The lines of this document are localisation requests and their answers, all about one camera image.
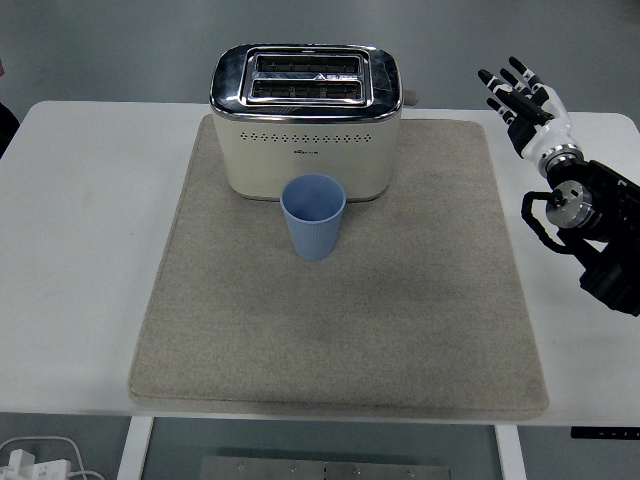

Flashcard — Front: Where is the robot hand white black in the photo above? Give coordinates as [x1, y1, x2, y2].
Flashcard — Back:
[477, 55, 582, 162]

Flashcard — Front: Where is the blue ribbed cup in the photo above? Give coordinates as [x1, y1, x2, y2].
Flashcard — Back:
[279, 173, 347, 262]

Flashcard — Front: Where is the cream and chrome toaster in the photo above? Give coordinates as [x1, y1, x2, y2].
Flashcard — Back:
[208, 43, 419, 204]

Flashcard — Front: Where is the beige felt mat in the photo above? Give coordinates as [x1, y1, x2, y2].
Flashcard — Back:
[127, 115, 550, 421]

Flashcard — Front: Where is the black table control panel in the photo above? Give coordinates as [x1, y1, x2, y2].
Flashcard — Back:
[570, 426, 640, 440]

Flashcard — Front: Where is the white table leg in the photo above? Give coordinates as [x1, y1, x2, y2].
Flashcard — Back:
[115, 417, 155, 480]
[494, 424, 527, 480]

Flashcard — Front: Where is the grey metal plate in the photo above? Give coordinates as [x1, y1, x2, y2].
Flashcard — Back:
[199, 455, 454, 480]

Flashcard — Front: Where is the white power strip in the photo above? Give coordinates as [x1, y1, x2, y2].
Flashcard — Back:
[0, 448, 71, 480]

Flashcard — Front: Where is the white cable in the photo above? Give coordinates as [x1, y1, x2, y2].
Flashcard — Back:
[0, 436, 106, 480]

